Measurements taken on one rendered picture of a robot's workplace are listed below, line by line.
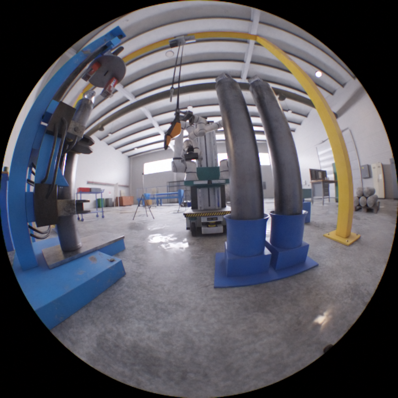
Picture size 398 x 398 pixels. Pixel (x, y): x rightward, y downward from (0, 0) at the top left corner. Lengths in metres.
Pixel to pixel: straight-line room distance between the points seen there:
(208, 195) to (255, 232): 1.20
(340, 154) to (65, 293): 2.22
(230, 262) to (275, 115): 1.00
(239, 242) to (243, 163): 0.44
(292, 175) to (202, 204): 1.28
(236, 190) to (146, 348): 0.85
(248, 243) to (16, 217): 1.45
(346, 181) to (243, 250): 1.29
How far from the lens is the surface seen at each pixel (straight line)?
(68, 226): 1.08
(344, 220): 1.57
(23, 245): 1.09
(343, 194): 1.56
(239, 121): 0.80
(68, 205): 0.80
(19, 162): 1.10
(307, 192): 7.80
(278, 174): 0.81
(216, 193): 1.71
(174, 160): 1.53
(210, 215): 1.40
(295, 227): 0.81
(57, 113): 0.89
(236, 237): 0.68
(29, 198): 1.06
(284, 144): 0.84
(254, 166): 0.69
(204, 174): 1.69
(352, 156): 10.35
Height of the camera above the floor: 0.50
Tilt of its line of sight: 1 degrees down
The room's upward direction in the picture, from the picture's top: 3 degrees counter-clockwise
